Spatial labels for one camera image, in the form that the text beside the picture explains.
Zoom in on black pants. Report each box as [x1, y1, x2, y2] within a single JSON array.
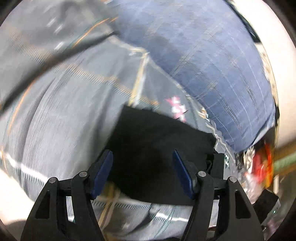
[[106, 106, 224, 205]]

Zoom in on white crumpled plastic clutter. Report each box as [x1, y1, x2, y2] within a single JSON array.
[[240, 147, 264, 204]]

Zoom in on red bag clutter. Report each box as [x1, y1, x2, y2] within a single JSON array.
[[251, 141, 274, 188]]

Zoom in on grey patterned bed sheet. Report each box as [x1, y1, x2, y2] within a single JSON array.
[[1, 1, 241, 240]]

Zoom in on blue plaid pillow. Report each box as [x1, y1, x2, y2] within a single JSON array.
[[109, 1, 275, 152]]

